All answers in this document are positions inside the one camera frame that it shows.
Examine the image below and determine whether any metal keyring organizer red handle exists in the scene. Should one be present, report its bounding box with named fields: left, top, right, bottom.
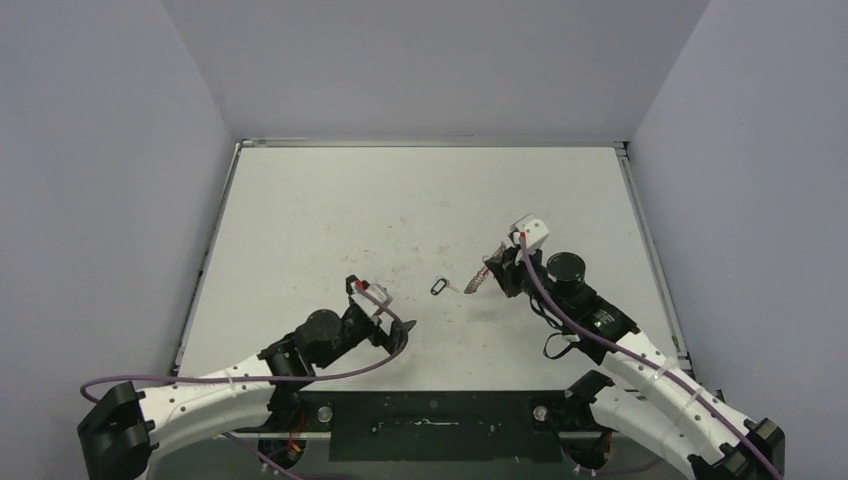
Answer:
left=463, top=242, right=507, bottom=295

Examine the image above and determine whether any key with black tag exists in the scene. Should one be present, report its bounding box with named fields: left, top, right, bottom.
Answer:
left=430, top=277, right=461, bottom=296

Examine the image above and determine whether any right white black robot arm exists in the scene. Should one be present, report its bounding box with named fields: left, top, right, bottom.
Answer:
left=484, top=245, right=785, bottom=479

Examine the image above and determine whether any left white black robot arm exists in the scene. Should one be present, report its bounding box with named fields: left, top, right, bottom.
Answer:
left=77, top=302, right=416, bottom=479

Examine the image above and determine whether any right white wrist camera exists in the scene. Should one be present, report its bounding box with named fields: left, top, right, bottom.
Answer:
left=508, top=214, right=550, bottom=253

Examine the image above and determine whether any aluminium frame rail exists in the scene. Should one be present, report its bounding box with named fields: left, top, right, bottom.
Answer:
left=137, top=389, right=333, bottom=440

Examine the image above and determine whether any black mounting base plate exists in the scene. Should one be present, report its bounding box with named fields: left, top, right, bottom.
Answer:
left=238, top=390, right=608, bottom=463

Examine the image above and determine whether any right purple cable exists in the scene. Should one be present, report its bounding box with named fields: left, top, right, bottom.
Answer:
left=517, top=233, right=786, bottom=480

